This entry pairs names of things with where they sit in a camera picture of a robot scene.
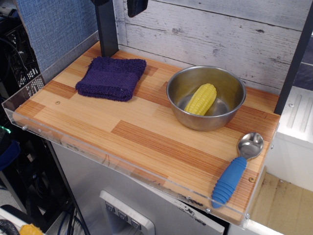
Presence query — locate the silver cabinet with buttons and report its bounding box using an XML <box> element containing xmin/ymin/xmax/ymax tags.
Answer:
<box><xmin>52</xmin><ymin>143</ymin><xmax>229</xmax><ymax>235</ymax></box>

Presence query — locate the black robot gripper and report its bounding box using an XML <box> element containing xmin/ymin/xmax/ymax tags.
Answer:
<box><xmin>127</xmin><ymin>0</ymin><xmax>148</xmax><ymax>18</ymax></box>

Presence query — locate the black perforated crate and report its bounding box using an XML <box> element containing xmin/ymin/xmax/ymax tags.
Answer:
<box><xmin>0</xmin><ymin>25</ymin><xmax>40</xmax><ymax>88</ymax></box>

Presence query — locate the dark metal left post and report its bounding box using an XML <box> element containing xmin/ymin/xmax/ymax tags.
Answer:
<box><xmin>93</xmin><ymin>0</ymin><xmax>119</xmax><ymax>57</ymax></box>

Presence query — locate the stainless steel bowl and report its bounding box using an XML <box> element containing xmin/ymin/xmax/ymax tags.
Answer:
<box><xmin>166</xmin><ymin>66</ymin><xmax>246</xmax><ymax>131</ymax></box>

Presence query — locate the white side cabinet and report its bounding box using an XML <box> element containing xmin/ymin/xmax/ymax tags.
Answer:
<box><xmin>265</xmin><ymin>87</ymin><xmax>313</xmax><ymax>191</ymax></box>

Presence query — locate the dark metal right post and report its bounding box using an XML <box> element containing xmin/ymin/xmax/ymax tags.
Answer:
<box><xmin>274</xmin><ymin>1</ymin><xmax>313</xmax><ymax>115</ymax></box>

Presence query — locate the dark metal post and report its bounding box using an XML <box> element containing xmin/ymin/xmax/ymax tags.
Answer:
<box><xmin>93</xmin><ymin>0</ymin><xmax>119</xmax><ymax>57</ymax></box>
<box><xmin>274</xmin><ymin>1</ymin><xmax>313</xmax><ymax>115</ymax></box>

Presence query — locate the yellow toy corn cob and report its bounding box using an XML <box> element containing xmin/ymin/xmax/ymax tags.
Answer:
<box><xmin>184</xmin><ymin>83</ymin><xmax>217</xmax><ymax>116</ymax></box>

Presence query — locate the clear acrylic table guard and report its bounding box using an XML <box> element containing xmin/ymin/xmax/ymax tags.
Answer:
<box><xmin>3</xmin><ymin>43</ymin><xmax>279</xmax><ymax>228</ymax></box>

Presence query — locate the blue handled metal spoon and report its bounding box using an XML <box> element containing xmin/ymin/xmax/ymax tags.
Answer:
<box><xmin>211</xmin><ymin>132</ymin><xmax>264</xmax><ymax>209</ymax></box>

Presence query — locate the folded purple towel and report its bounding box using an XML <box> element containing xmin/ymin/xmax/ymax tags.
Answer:
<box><xmin>75</xmin><ymin>57</ymin><xmax>147</xmax><ymax>102</ymax></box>

